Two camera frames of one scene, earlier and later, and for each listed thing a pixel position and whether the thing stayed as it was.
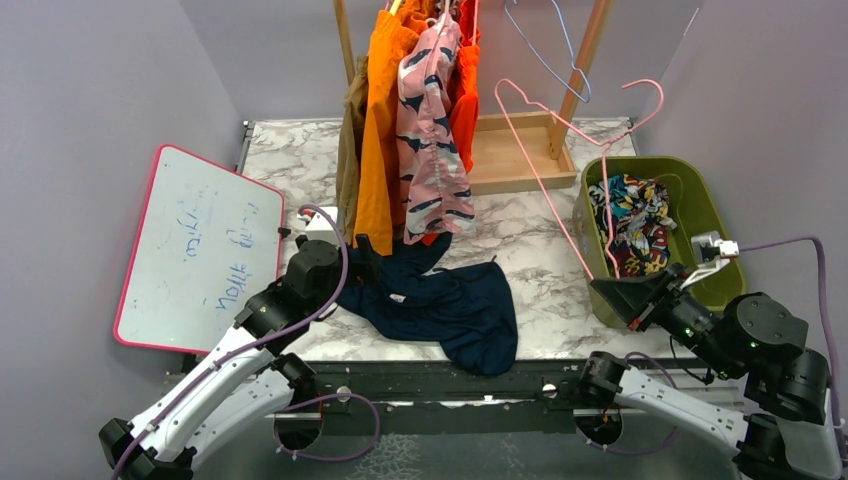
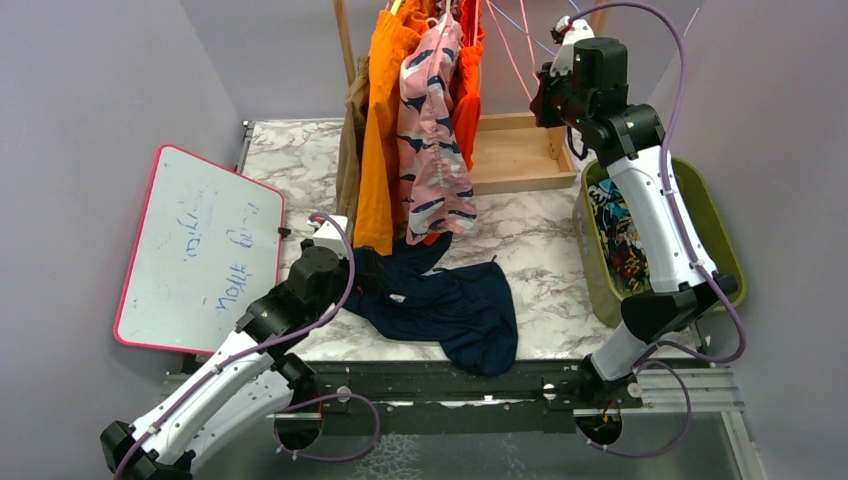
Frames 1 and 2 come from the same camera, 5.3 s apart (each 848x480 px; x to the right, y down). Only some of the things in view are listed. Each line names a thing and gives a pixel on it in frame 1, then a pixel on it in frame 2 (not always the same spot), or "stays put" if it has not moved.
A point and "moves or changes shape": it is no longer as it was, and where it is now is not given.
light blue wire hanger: (547, 63) moves or changes shape
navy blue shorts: (463, 309) stays put
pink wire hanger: (583, 131) to (529, 44)
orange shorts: (380, 204) stays put
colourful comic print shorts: (639, 221) stays put
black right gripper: (629, 295) to (544, 117)
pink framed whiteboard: (209, 240) stays put
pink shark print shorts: (435, 194) stays put
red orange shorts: (464, 109) stays put
